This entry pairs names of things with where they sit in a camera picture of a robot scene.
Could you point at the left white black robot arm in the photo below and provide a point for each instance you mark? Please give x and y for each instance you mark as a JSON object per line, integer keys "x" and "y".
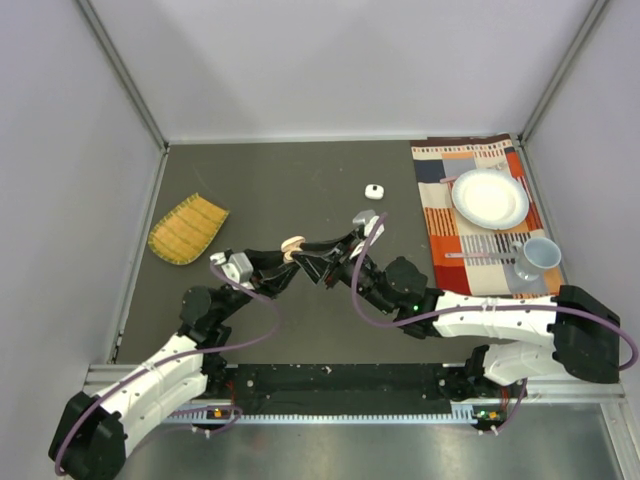
{"x": 97, "y": 433}

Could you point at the pink earbud charging case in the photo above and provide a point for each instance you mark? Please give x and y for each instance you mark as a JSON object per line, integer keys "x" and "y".
{"x": 291, "y": 246}

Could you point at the white paper plate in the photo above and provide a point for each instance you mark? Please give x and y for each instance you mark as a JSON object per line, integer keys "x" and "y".
{"x": 490, "y": 199}

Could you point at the pale blue cup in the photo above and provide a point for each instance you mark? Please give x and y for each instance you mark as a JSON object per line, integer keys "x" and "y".
{"x": 534, "y": 257}

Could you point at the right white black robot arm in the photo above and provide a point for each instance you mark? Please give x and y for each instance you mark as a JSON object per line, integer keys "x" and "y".
{"x": 570, "y": 332}

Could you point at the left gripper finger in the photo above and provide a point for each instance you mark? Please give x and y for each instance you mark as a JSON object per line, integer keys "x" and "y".
{"x": 272, "y": 282}
{"x": 272, "y": 257}

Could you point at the aluminium front rail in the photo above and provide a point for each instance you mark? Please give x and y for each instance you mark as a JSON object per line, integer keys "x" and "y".
{"x": 554, "y": 389}

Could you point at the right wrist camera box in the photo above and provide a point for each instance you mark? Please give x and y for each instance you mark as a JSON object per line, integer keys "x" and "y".
{"x": 364, "y": 223}

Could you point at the yellow woven mat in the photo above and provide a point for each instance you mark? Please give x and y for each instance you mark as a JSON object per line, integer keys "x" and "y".
{"x": 186, "y": 231}

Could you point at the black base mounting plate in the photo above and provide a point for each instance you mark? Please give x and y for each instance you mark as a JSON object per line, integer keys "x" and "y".
{"x": 340, "y": 388}

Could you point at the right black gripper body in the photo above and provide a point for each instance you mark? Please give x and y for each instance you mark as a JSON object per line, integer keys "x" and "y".
{"x": 342, "y": 269}

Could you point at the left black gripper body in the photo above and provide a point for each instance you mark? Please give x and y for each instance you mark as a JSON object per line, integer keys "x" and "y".
{"x": 255, "y": 283}

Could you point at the grey slotted cable duct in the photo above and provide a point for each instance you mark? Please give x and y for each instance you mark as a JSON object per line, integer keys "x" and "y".
{"x": 460, "y": 414}

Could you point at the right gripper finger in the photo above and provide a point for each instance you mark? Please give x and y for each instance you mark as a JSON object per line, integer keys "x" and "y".
{"x": 317, "y": 266}
{"x": 336, "y": 249}

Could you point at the white earbud charging case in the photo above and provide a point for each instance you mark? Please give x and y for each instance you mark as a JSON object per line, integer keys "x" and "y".
{"x": 374, "y": 192}

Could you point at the pink handled fork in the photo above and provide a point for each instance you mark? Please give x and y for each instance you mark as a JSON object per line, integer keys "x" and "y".
{"x": 479, "y": 255}

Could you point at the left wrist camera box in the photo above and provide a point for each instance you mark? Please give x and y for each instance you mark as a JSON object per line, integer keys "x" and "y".
{"x": 233, "y": 268}

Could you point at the patterned orange placemat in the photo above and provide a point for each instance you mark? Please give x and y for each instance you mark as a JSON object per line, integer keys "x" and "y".
{"x": 436, "y": 161}

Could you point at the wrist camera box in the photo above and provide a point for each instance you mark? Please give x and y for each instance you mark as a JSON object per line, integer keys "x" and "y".
{"x": 233, "y": 268}
{"x": 364, "y": 223}

